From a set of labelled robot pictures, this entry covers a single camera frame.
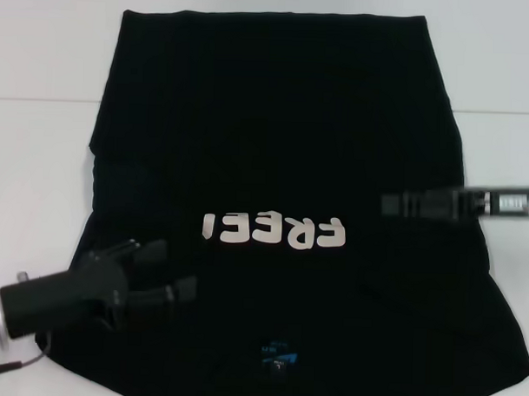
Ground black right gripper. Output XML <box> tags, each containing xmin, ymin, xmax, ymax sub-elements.
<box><xmin>380</xmin><ymin>181</ymin><xmax>529</xmax><ymax>225</ymax></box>

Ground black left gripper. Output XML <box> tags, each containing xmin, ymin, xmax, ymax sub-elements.
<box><xmin>0</xmin><ymin>234</ymin><xmax>200</xmax><ymax>347</ymax></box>

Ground black shirt with white print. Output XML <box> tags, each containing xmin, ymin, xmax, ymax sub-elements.
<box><xmin>33</xmin><ymin>3</ymin><xmax>529</xmax><ymax>396</ymax></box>

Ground left arm gripper cable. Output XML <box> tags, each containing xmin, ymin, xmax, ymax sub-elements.
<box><xmin>0</xmin><ymin>326</ymin><xmax>55</xmax><ymax>380</ymax></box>

